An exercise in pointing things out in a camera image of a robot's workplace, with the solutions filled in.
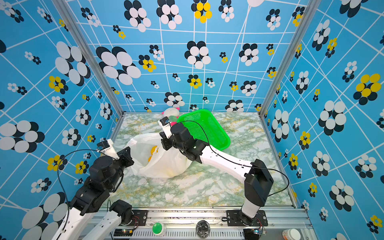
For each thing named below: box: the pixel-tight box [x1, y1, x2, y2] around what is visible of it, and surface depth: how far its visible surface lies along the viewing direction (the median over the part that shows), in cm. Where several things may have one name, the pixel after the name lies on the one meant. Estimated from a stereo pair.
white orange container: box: [282, 228, 301, 240], surface depth 65 cm
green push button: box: [152, 222, 167, 237], surface depth 64 cm
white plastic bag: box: [126, 132, 193, 178], surface depth 79 cm
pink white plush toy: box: [161, 107, 181, 125], surface depth 115 cm
